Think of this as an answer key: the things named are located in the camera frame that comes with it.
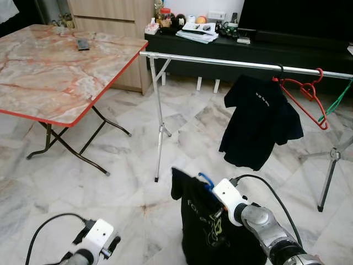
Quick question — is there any pink tissue box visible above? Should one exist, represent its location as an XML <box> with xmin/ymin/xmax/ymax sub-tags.
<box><xmin>145</xmin><ymin>18</ymin><xmax>161</xmax><ymax>35</ymax></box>

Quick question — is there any white wall socket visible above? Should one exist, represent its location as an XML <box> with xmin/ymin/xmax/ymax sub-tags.
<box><xmin>207</xmin><ymin>10</ymin><xmax>227</xmax><ymax>22</ymax></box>

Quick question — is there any red lid jar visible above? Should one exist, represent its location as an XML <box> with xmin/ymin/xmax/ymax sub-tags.
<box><xmin>159</xmin><ymin>7</ymin><xmax>172</xmax><ymax>27</ymax></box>

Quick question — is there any stack of papers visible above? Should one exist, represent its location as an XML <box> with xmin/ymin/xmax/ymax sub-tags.
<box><xmin>175</xmin><ymin>22</ymin><xmax>220</xmax><ymax>45</ymax></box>

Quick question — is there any red hanger black hook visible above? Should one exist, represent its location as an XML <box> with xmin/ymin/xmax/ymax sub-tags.
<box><xmin>271</xmin><ymin>64</ymin><xmax>285</xmax><ymax>82</ymax></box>

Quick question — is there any silver metal clothes rack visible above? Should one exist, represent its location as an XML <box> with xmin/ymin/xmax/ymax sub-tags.
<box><xmin>138</xmin><ymin>51</ymin><xmax>353</xmax><ymax>213</ymax></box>

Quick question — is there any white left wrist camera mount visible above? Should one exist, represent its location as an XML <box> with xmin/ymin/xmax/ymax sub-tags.
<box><xmin>77</xmin><ymin>219</ymin><xmax>116</xmax><ymax>257</ymax></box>

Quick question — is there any black television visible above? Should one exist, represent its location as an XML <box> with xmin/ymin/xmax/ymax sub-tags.
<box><xmin>238</xmin><ymin>0</ymin><xmax>353</xmax><ymax>45</ymax></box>

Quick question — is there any white lace shelf cloth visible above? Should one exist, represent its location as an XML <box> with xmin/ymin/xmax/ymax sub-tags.
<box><xmin>0</xmin><ymin>0</ymin><xmax>20</xmax><ymax>24</ymax></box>

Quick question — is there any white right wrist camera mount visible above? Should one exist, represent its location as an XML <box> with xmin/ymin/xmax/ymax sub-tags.
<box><xmin>212</xmin><ymin>178</ymin><xmax>247</xmax><ymax>227</ymax></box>

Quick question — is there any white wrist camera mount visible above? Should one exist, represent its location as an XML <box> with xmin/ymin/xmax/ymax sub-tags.
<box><xmin>212</xmin><ymin>178</ymin><xmax>247</xmax><ymax>227</ymax></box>
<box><xmin>77</xmin><ymin>219</ymin><xmax>116</xmax><ymax>257</ymax></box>

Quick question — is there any green wire hanger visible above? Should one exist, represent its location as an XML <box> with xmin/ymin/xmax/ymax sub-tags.
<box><xmin>325</xmin><ymin>77</ymin><xmax>353</xmax><ymax>116</ymax></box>

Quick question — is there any navy T-shirt white print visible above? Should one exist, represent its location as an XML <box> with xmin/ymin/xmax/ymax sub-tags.
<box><xmin>219</xmin><ymin>73</ymin><xmax>304</xmax><ymax>172</ymax></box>

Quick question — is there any black TV console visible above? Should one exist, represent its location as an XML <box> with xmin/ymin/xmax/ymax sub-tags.
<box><xmin>145</xmin><ymin>30</ymin><xmax>353</xmax><ymax>92</ymax></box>

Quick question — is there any black T-shirt green print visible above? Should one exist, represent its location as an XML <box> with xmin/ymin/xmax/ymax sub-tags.
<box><xmin>171</xmin><ymin>167</ymin><xmax>265</xmax><ymax>265</ymax></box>

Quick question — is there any pink marble folding table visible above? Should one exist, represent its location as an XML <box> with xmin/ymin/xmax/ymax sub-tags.
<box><xmin>0</xmin><ymin>23</ymin><xmax>149</xmax><ymax>177</ymax></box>

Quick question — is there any blue plastic hanger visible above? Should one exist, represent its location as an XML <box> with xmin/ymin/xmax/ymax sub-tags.
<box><xmin>199</xmin><ymin>172</ymin><xmax>216</xmax><ymax>191</ymax></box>

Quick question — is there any glass display cabinet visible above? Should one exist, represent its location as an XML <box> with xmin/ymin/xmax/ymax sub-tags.
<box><xmin>34</xmin><ymin>0</ymin><xmax>69</xmax><ymax>28</ymax></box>

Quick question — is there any red wire hanger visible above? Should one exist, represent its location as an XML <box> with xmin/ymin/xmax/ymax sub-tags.
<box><xmin>272</xmin><ymin>67</ymin><xmax>330</xmax><ymax>131</ymax></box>

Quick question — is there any light wooden drawer cabinet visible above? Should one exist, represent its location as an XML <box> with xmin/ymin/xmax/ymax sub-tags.
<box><xmin>66</xmin><ymin>0</ymin><xmax>158</xmax><ymax>96</ymax></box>

